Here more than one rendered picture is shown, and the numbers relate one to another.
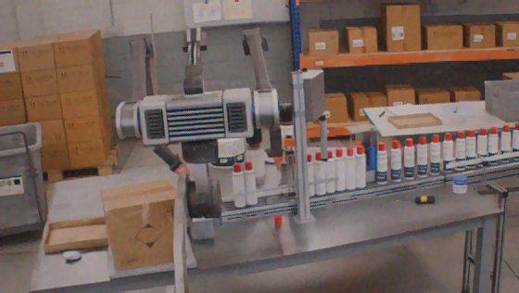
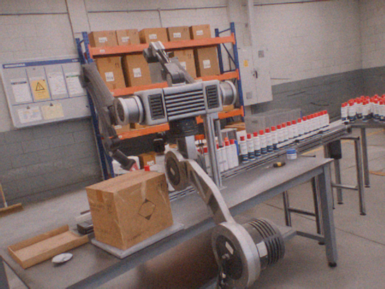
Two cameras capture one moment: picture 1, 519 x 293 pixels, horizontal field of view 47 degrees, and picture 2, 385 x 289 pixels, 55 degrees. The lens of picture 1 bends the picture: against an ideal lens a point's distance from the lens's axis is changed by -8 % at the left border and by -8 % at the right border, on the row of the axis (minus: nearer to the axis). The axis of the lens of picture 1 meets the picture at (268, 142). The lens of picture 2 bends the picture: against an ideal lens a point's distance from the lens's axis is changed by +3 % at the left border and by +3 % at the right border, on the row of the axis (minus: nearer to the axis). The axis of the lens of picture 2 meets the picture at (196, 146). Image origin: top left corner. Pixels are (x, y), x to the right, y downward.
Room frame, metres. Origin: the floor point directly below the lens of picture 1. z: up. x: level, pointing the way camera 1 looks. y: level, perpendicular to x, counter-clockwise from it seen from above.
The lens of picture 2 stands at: (0.68, 0.98, 1.53)
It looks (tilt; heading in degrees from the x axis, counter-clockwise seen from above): 10 degrees down; 333
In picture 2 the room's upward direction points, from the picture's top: 9 degrees counter-clockwise
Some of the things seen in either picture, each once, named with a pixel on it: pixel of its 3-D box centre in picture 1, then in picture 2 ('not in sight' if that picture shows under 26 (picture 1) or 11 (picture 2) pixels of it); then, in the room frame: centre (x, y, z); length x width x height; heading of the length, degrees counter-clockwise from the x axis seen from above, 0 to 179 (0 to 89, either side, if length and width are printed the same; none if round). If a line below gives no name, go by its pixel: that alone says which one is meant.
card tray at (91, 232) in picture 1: (77, 233); (47, 244); (2.59, 0.91, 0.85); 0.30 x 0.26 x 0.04; 102
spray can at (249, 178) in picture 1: (249, 183); not in sight; (2.76, 0.10, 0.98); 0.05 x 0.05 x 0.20
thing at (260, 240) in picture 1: (252, 199); (167, 190); (2.95, 0.10, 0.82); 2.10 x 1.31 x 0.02; 102
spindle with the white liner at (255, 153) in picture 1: (255, 153); (161, 159); (3.05, 0.07, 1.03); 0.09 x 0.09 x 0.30
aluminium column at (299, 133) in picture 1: (300, 147); (210, 138); (2.66, -0.14, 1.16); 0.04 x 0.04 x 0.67; 12
